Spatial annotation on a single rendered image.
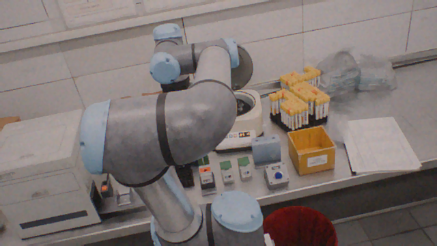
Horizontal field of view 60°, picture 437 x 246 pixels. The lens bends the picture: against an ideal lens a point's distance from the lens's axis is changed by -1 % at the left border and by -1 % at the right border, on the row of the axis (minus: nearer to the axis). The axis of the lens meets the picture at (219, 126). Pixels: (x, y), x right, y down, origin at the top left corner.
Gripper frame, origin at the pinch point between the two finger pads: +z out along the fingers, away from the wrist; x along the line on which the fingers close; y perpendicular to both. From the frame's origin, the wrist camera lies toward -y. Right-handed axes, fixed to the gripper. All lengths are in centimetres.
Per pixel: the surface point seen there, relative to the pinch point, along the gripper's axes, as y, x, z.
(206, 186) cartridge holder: 0.4, 2.3, 22.2
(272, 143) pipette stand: -25.4, -5.8, 15.3
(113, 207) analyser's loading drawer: 32.5, 5.8, 20.3
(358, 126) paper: -62, -16, 23
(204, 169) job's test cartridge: 0.0, -0.5, 16.8
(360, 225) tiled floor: -79, -37, 112
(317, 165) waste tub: -38.6, 3.3, 21.1
